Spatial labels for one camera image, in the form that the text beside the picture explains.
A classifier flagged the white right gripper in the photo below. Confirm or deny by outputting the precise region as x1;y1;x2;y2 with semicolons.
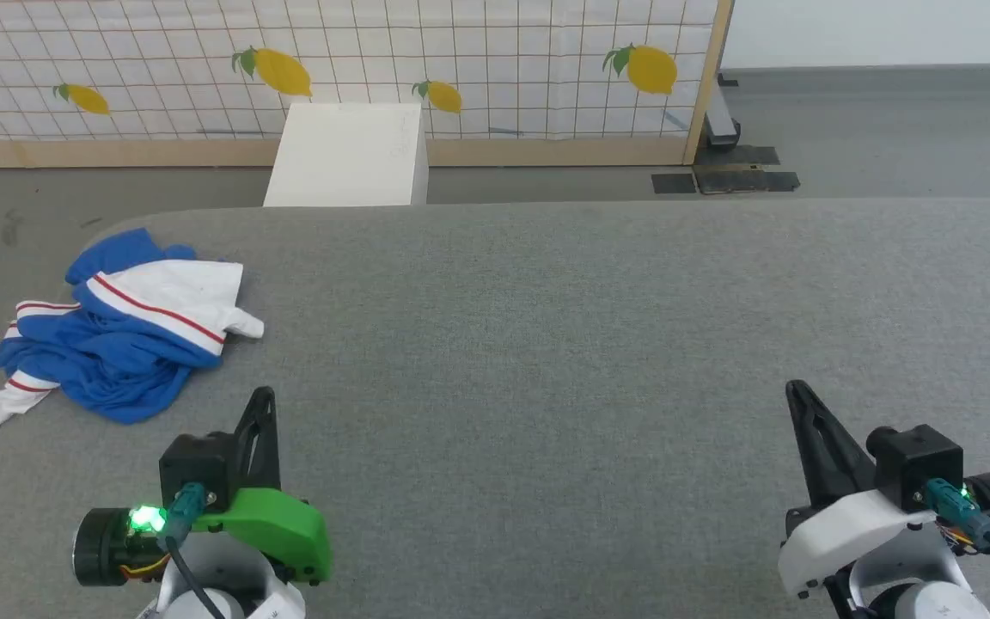
777;379;990;600

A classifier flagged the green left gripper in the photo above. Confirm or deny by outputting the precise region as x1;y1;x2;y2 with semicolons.
74;387;333;588

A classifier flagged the blue white red-striped garment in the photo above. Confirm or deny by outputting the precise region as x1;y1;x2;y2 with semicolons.
0;228;266;442

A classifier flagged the large black floor mat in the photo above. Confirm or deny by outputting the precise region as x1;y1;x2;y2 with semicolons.
693;163;802;195

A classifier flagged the white rectangular box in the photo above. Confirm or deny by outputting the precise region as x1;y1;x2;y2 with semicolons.
263;103;429;208

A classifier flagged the black floor mat under foot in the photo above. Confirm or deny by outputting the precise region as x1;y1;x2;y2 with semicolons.
700;145;781;167

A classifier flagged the grey metal screen foot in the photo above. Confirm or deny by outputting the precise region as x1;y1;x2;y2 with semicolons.
706;73;742;148

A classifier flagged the lemon print grid cloth screen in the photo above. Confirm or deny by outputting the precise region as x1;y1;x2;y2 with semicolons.
0;0;719;141

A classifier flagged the left black cable teal plug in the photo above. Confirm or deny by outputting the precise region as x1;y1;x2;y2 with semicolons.
160;481;229;619

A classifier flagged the black cable teal plug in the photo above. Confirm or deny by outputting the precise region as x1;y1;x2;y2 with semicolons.
925;479;990;598
160;481;229;619

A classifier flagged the right black cable teal plug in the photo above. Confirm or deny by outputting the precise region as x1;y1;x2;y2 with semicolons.
925;479;990;598

